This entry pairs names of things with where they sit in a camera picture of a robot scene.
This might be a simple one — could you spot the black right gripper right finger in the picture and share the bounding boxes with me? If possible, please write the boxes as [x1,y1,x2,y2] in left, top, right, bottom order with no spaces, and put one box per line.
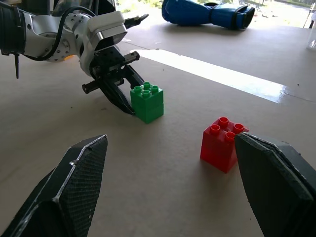
[234,131,316,237]

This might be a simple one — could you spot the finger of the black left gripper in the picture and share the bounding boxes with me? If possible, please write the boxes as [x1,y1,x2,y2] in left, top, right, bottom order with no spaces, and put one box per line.
[100,74,136,115]
[123,64,146,90]

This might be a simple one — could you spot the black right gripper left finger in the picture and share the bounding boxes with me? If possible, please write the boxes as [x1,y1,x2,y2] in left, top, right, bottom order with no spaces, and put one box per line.
[0,134,109,237]

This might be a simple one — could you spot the green toy brick cube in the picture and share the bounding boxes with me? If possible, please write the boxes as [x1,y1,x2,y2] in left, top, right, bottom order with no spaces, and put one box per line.
[130,81,165,124]

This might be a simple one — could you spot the red toy brick cube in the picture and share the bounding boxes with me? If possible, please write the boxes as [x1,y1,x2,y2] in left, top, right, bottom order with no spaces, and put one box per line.
[199,117,250,174]

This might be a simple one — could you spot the blue rolled bag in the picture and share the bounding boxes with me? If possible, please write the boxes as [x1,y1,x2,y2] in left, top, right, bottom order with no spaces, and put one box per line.
[161,0,256,31]

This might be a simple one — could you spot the clear plastic container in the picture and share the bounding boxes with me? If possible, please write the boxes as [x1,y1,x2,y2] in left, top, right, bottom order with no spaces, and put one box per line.
[306,24,316,53]

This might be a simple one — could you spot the striped thin pole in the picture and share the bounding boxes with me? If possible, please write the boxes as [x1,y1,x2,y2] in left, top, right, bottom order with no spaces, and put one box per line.
[302,4,313,29]

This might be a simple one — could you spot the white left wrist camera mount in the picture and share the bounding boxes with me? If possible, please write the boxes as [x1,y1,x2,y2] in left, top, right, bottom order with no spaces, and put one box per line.
[78,10,128,76]

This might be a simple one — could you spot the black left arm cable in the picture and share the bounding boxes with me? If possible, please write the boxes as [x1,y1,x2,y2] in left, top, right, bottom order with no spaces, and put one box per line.
[23,8,97,62]

